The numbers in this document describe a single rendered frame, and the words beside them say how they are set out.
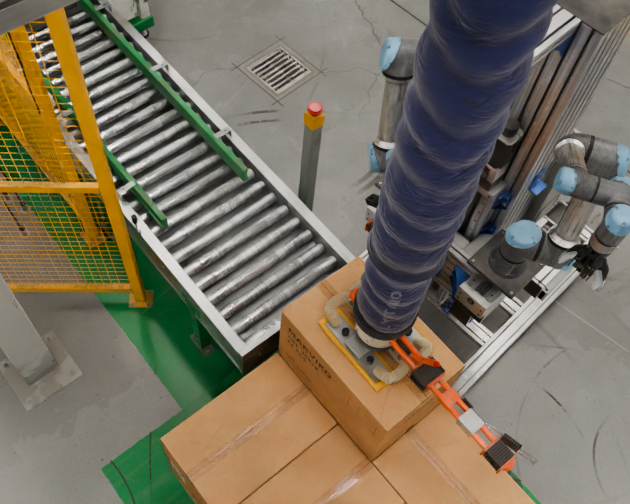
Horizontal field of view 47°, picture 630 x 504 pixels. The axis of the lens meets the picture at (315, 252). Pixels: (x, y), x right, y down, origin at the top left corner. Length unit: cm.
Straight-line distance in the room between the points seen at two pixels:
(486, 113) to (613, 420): 267
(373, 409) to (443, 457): 53
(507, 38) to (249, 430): 204
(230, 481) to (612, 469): 189
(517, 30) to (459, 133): 29
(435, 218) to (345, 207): 236
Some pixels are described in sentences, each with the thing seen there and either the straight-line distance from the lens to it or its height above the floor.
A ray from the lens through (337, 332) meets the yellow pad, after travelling 271.
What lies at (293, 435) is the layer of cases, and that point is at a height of 54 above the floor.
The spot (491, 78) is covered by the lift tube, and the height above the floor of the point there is 242.
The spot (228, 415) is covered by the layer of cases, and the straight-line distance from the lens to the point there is 304.
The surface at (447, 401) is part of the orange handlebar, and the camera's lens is 256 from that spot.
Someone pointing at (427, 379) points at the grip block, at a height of 109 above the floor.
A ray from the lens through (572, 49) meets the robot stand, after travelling 238.
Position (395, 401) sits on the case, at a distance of 267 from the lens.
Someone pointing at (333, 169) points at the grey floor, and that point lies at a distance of 432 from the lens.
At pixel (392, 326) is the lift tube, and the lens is 243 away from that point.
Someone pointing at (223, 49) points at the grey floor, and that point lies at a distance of 495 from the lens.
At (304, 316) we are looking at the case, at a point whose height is 94.
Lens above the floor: 343
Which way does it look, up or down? 59 degrees down
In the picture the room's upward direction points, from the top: 8 degrees clockwise
